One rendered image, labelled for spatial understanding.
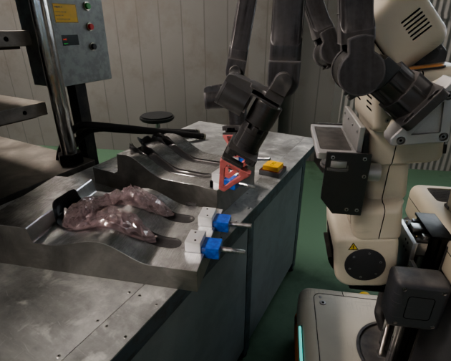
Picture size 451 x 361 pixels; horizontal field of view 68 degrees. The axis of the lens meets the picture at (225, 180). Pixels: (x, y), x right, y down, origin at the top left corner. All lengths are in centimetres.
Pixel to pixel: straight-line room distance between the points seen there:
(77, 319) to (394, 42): 83
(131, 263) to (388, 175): 64
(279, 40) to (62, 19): 114
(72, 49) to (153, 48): 205
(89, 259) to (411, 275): 76
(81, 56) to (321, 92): 238
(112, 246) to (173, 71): 297
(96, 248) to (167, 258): 15
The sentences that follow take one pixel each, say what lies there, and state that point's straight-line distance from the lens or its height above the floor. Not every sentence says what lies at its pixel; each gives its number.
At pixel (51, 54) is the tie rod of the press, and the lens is 144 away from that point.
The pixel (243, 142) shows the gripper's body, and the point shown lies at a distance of 68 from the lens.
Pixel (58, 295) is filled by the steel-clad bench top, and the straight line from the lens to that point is 82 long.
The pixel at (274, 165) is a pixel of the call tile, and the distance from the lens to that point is 126.
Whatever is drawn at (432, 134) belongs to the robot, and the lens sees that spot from 72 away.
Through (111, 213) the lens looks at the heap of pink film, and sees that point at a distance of 83.
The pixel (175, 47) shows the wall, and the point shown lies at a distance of 357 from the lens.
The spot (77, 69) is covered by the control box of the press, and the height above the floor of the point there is 113.
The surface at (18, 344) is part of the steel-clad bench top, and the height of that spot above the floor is 80.
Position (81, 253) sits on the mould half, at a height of 86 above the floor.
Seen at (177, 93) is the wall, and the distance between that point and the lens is 363.
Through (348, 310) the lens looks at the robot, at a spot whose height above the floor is 28.
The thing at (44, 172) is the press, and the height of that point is 79.
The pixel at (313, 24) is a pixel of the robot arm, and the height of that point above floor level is 131.
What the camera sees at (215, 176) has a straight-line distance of 98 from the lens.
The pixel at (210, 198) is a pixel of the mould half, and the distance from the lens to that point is 97.
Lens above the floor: 131
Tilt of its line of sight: 25 degrees down
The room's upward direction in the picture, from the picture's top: straight up
